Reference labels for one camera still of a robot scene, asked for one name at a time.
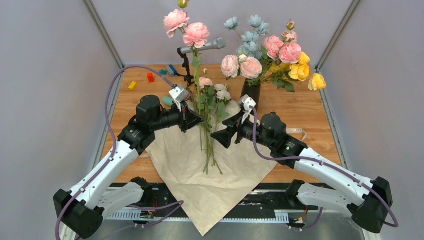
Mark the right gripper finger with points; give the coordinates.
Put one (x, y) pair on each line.
(224, 137)
(234, 120)

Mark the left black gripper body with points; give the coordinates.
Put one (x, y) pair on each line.
(169, 119)

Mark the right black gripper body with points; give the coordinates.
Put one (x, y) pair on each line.
(244, 130)

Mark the flower stems bunch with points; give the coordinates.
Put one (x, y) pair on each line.
(211, 103)

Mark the peach paper bouquet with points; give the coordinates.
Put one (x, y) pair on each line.
(208, 196)

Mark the pink flower stem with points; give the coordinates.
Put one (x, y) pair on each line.
(194, 35)

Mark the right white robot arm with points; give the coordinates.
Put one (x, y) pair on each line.
(368, 202)

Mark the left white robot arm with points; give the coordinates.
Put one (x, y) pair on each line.
(84, 207)

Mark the black vase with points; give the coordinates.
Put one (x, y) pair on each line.
(253, 92)

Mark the flowers in vase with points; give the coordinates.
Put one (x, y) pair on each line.
(264, 58)

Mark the teal toy microphone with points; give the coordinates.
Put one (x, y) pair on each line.
(168, 101)

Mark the yellow block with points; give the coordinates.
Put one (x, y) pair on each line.
(132, 86)

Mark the red block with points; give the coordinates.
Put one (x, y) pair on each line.
(150, 77)

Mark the black microphone tripod stand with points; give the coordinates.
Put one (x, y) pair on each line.
(188, 78)

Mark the silver microphone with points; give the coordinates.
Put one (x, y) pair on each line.
(216, 44)

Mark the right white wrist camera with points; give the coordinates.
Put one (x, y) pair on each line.
(246, 104)

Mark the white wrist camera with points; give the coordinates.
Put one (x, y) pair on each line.
(246, 104)
(178, 94)

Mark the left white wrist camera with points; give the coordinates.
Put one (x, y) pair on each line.
(178, 94)

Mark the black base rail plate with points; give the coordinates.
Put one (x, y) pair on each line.
(267, 203)

